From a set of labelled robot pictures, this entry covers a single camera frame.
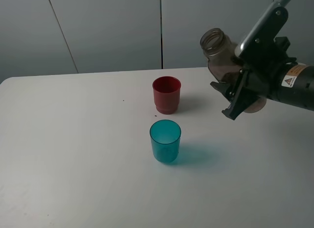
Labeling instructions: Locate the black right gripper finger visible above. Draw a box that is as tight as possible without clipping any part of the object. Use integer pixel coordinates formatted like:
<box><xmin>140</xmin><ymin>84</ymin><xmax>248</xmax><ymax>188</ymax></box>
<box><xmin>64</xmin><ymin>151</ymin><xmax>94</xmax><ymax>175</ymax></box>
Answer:
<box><xmin>231</xmin><ymin>55</ymin><xmax>244</xmax><ymax>71</ymax></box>

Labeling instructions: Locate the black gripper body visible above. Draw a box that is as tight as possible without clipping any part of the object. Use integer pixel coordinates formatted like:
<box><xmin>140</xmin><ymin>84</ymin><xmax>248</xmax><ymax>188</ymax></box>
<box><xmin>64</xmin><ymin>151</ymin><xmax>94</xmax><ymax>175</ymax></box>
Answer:
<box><xmin>235</xmin><ymin>37</ymin><xmax>298</xmax><ymax>101</ymax></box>

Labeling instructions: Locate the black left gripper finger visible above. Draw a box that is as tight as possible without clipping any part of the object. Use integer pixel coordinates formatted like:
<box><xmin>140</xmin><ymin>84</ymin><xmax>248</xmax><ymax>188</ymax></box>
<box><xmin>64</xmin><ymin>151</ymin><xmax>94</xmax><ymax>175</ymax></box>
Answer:
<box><xmin>210</xmin><ymin>69</ymin><xmax>260</xmax><ymax>120</ymax></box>

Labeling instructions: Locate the brown translucent plastic bottle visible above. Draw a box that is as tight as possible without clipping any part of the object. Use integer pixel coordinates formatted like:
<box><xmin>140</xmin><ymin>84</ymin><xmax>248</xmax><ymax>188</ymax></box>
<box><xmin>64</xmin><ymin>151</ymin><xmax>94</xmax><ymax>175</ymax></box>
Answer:
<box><xmin>200</xmin><ymin>28</ymin><xmax>267</xmax><ymax>114</ymax></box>

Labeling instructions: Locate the teal translucent plastic cup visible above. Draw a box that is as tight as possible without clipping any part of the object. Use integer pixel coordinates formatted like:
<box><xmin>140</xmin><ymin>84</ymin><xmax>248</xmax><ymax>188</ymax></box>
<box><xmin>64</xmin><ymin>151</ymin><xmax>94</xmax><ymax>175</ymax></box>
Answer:
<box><xmin>149</xmin><ymin>120</ymin><xmax>182</xmax><ymax>164</ymax></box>

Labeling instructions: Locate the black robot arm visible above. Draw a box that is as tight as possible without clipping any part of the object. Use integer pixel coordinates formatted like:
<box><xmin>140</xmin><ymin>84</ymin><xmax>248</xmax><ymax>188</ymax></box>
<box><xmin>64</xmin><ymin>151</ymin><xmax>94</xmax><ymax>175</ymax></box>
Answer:
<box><xmin>211</xmin><ymin>37</ymin><xmax>314</xmax><ymax>120</ymax></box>

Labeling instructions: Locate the red plastic cup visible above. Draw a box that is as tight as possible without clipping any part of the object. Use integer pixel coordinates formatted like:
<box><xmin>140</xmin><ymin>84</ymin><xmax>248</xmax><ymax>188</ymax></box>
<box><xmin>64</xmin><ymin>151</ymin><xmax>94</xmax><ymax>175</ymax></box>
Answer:
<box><xmin>152</xmin><ymin>76</ymin><xmax>181</xmax><ymax>115</ymax></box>

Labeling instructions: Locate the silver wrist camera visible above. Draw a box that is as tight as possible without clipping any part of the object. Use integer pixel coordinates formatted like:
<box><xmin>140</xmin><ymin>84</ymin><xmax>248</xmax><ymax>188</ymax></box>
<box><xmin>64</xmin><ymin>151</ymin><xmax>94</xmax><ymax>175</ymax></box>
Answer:
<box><xmin>235</xmin><ymin>0</ymin><xmax>291</xmax><ymax>58</ymax></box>

